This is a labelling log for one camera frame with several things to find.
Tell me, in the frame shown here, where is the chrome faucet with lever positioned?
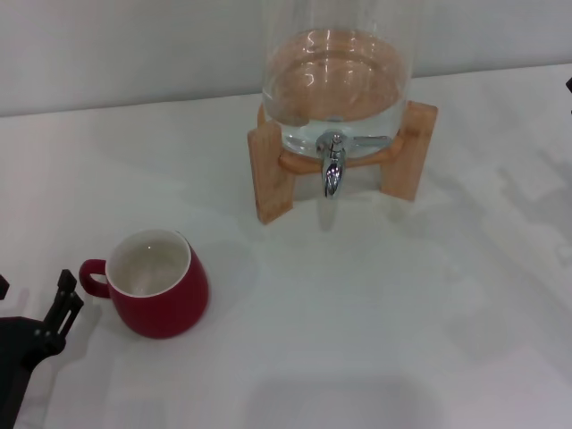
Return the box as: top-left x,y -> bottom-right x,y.
315,130 -> 391,199

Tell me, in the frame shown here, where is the red cup with white inside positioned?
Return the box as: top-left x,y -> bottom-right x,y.
78,228 -> 210,340

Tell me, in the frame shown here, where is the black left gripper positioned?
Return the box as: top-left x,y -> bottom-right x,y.
0,268 -> 86,406

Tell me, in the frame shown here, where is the clear glass water dispenser jar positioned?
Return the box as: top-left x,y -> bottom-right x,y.
260,0 -> 415,160

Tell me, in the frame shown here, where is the wooden dispenser stand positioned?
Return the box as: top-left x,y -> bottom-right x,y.
247,100 -> 439,226

